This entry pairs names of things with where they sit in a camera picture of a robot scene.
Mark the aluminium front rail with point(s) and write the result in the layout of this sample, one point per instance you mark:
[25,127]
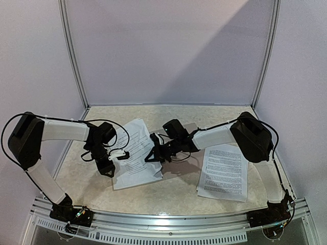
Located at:
[119,228]

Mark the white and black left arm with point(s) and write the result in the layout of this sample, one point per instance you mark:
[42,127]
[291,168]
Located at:
[33,134]

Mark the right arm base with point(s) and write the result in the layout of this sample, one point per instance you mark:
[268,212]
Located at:
[273,214]

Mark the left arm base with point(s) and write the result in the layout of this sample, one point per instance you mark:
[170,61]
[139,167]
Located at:
[66,212]

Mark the white paper stack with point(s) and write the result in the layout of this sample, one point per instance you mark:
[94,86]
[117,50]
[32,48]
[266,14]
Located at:
[224,174]

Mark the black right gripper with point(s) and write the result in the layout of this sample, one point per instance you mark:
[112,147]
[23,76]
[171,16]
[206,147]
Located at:
[157,149]

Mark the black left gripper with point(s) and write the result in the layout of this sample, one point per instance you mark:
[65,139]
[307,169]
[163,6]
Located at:
[103,168]

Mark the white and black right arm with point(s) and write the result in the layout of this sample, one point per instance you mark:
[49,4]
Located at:
[253,137]

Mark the white printed contract sheet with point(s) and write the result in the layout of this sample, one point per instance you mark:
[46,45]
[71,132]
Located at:
[135,172]

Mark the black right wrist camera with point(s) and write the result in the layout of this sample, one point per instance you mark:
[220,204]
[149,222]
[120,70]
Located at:
[157,139]

